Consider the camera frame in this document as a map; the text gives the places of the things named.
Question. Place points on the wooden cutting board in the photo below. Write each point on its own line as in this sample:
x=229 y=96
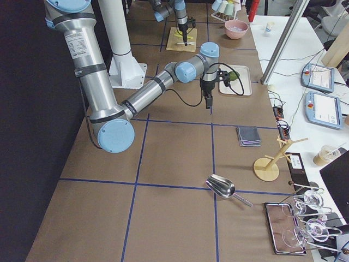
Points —
x=172 y=40

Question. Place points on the black card box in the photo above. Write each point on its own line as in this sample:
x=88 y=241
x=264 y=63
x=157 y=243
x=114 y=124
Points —
x=296 y=168

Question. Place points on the wooden plank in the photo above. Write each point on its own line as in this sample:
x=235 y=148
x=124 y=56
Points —
x=337 y=27

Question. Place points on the pink bowl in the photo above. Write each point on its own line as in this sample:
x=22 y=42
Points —
x=236 y=35

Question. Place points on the aluminium frame post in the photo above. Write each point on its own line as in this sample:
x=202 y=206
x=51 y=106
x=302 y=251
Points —
x=297 y=12

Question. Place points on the black laptop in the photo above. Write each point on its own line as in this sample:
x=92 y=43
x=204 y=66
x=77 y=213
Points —
x=335 y=177

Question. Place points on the white paper cup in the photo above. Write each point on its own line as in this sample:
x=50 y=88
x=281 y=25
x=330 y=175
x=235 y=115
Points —
x=269 y=28

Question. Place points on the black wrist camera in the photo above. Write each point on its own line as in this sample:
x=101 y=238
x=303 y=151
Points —
x=224 y=77
x=192 y=22

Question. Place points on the wooden mug tree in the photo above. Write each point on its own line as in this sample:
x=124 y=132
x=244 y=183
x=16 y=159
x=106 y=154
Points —
x=265 y=168

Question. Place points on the red fire extinguisher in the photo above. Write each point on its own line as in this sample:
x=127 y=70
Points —
x=253 y=10

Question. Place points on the metal ice scoop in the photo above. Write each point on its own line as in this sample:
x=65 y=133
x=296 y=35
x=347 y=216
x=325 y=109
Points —
x=224 y=188

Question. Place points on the wine glass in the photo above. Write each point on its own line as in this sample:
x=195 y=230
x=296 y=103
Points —
x=314 y=230
x=310 y=203

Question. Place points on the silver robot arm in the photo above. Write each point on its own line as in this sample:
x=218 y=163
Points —
x=117 y=94
x=178 y=8

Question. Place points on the grey folded cloth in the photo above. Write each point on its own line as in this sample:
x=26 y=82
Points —
x=248 y=136

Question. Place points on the teach pendant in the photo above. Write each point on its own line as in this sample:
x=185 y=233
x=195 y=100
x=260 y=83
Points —
x=318 y=77
x=323 y=110

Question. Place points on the lower teach pendant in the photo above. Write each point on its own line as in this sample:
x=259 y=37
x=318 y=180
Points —
x=323 y=110

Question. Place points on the green lime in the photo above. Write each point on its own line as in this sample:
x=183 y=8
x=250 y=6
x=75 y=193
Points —
x=233 y=75

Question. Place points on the upper teach pendant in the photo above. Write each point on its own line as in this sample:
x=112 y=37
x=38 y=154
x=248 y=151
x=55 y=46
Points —
x=318 y=77

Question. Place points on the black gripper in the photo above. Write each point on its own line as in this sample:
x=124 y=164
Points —
x=207 y=87
x=182 y=28

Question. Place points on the upper wine glass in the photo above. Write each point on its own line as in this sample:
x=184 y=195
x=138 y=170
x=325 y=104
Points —
x=310 y=203

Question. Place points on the lower orange adapter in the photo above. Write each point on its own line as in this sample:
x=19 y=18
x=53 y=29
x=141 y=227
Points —
x=284 y=131

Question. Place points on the clear ice cubes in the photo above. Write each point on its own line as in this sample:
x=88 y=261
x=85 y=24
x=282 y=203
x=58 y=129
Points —
x=235 y=26

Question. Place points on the orange adapter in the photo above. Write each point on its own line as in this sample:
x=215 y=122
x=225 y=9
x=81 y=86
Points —
x=278 y=112
x=284 y=131

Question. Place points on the cup rack with cups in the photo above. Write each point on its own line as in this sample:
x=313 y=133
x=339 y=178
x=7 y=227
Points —
x=225 y=10

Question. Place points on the lower wine glass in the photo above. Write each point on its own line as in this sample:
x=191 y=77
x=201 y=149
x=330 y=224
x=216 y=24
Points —
x=314 y=230

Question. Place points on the upper orange adapter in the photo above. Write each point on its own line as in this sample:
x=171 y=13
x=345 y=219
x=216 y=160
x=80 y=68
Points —
x=278 y=112

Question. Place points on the white plastic spoon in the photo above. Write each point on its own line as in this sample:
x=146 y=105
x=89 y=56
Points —
x=191 y=43

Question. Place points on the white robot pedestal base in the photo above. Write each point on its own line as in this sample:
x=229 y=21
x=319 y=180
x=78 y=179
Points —
x=124 y=71

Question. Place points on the metal rectangular tray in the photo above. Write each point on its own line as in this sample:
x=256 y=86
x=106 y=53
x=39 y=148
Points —
x=281 y=222

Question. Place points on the iced coffee cup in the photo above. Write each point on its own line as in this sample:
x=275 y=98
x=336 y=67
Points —
x=328 y=154

